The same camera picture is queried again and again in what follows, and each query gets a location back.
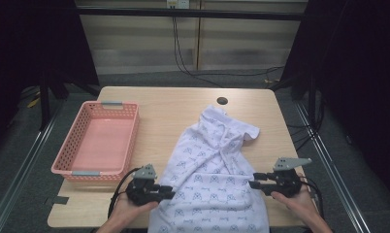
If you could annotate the person's left hand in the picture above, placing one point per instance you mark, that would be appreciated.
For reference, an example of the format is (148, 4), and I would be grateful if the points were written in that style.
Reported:
(128, 213)

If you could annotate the person's right hand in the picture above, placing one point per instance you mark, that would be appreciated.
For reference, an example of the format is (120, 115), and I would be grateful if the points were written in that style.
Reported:
(301, 204)

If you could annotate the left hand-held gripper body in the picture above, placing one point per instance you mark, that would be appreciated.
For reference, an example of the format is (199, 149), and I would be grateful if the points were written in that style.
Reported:
(143, 192)

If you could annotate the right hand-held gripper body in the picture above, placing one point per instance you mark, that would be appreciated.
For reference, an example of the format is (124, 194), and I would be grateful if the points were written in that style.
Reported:
(285, 184)

